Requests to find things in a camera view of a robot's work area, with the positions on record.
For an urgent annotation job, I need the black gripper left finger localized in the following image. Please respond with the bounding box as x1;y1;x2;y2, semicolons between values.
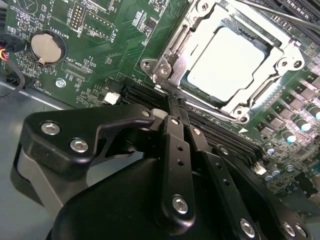
9;96;196;235

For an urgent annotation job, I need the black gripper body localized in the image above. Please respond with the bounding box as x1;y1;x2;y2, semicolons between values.
47;156;237;240

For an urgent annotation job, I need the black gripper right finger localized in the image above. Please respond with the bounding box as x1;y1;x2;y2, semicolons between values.
178;97;314;240

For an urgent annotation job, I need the silver CPU plate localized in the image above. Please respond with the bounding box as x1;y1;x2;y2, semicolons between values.
186;26;268;99

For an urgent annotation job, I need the metal socket cover frame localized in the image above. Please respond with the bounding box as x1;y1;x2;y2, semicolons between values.
159;0;305;121

